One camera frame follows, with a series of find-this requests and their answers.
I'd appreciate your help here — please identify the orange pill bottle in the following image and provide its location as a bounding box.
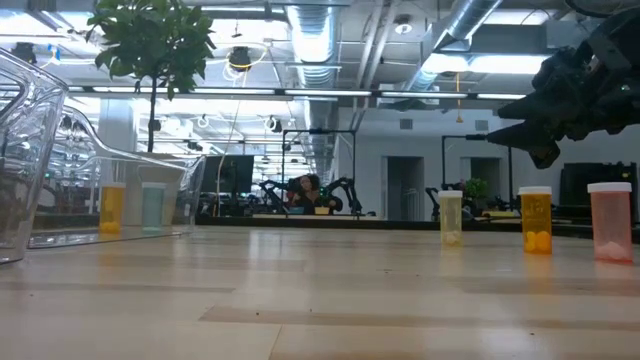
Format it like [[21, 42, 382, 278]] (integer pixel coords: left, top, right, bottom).
[[517, 185, 554, 256]]

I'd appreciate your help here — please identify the black monitor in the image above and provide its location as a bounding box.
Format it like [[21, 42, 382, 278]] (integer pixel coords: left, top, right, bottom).
[[202, 154, 255, 195]]

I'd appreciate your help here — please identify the bright ceiling light panel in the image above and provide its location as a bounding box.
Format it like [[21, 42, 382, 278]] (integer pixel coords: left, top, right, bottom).
[[422, 52, 549, 76]]

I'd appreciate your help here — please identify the clear plastic bin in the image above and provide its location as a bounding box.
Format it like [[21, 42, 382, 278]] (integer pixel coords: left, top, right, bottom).
[[0, 48, 70, 265], [27, 97, 207, 250]]

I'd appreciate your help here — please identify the long ceiling light strip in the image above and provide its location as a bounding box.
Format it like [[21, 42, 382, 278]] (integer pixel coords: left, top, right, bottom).
[[69, 85, 527, 101]]

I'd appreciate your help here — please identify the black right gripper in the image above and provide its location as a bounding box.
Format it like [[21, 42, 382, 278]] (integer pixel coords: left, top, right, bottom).
[[486, 47, 640, 170]]

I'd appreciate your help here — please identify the green leafy plant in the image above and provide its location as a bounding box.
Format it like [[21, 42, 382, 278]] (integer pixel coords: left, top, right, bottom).
[[85, 0, 217, 154]]

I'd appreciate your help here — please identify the silver ventilation duct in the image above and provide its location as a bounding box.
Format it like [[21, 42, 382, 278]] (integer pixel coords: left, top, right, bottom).
[[399, 0, 504, 96], [287, 0, 351, 131]]

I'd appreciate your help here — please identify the pink pill bottle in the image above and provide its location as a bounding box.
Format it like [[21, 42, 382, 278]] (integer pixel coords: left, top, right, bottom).
[[587, 181, 634, 264]]

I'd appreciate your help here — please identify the teal pill bottle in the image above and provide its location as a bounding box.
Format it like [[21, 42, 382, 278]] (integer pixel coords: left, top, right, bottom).
[[141, 181, 167, 232]]

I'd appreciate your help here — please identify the black frame stand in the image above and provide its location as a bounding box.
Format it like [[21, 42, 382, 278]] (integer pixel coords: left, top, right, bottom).
[[441, 133, 515, 221], [281, 128, 358, 216]]

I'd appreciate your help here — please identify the white plant pot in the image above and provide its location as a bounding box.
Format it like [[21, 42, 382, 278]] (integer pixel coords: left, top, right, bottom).
[[122, 152, 187, 227]]

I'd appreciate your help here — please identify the black cabinet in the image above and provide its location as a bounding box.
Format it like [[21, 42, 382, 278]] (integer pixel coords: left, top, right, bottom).
[[558, 162, 640, 226]]

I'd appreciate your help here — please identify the pale yellow pill bottle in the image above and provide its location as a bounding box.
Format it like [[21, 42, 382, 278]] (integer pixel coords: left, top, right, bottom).
[[438, 189, 464, 247]]

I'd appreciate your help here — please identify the small background plant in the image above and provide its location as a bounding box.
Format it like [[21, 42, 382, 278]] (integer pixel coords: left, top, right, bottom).
[[464, 177, 490, 201]]

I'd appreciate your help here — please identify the black table frame rail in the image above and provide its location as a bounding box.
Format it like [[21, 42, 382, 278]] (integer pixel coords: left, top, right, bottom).
[[196, 213, 640, 245]]

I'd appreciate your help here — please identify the person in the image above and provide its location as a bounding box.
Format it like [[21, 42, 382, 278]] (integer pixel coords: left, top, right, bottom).
[[291, 173, 345, 215]]

